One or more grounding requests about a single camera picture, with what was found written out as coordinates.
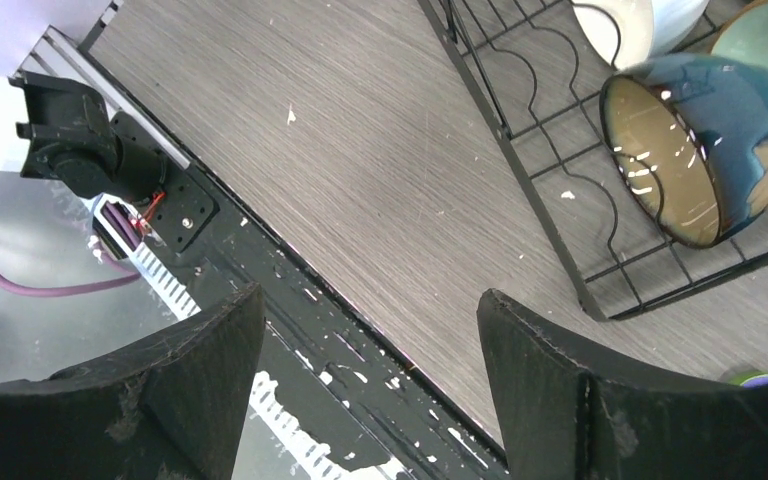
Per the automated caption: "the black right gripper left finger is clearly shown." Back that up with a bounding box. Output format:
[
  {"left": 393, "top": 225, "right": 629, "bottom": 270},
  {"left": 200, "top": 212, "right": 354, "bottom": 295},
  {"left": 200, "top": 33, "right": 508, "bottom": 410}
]
[{"left": 0, "top": 283, "right": 265, "bottom": 479}]

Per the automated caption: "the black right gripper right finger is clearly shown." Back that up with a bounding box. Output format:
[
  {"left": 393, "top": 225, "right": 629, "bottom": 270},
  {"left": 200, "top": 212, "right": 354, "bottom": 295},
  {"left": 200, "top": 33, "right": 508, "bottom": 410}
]
[{"left": 477, "top": 289, "right": 768, "bottom": 479}]

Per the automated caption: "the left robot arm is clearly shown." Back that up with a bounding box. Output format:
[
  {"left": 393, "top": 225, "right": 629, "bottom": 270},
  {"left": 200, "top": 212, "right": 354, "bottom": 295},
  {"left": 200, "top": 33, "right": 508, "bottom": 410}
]
[{"left": 0, "top": 72, "right": 167, "bottom": 204}]

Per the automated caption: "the green owl toy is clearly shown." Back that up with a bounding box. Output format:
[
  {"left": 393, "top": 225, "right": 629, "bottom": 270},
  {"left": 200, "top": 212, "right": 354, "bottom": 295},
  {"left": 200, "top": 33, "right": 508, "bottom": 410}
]
[{"left": 720, "top": 370, "right": 768, "bottom": 388}]

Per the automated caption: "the dark blue glazed bowl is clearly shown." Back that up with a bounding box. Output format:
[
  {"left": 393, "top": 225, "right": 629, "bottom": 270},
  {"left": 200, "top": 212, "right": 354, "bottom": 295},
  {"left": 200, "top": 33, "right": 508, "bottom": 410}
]
[{"left": 599, "top": 53, "right": 768, "bottom": 249}]

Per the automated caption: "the white ribbed bowl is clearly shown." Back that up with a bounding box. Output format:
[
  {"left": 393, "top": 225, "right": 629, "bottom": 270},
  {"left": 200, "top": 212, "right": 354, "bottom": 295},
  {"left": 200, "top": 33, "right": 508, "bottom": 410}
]
[{"left": 572, "top": 0, "right": 709, "bottom": 69}]

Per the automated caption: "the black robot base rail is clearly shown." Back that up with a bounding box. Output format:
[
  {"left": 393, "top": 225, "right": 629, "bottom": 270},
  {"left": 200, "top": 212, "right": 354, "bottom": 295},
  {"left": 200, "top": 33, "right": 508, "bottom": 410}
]
[{"left": 79, "top": 112, "right": 511, "bottom": 480}]

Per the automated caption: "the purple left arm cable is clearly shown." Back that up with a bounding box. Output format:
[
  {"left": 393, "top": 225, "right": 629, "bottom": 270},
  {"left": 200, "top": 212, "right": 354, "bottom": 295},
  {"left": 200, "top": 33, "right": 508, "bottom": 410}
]
[{"left": 0, "top": 177, "right": 143, "bottom": 299}]

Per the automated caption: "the black wire dish rack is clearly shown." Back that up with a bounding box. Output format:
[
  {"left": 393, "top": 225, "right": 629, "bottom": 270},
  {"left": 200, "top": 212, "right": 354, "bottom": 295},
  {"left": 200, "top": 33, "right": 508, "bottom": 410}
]
[{"left": 422, "top": 1, "right": 768, "bottom": 321}]

